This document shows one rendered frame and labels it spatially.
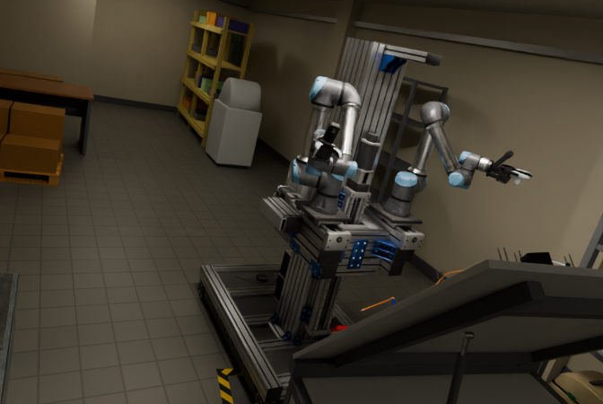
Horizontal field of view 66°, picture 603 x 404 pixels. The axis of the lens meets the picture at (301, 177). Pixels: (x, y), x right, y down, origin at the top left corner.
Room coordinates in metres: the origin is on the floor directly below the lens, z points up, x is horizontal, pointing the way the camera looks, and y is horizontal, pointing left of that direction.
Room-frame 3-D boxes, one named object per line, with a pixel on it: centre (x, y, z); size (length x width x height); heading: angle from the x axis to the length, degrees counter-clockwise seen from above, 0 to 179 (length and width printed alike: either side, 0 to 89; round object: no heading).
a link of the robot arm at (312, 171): (1.98, -0.06, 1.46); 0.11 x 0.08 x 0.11; 96
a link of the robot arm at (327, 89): (2.24, -0.01, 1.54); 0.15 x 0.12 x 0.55; 96
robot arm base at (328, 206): (2.25, -0.15, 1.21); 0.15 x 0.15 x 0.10
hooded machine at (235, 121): (6.72, 1.16, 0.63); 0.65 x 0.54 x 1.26; 31
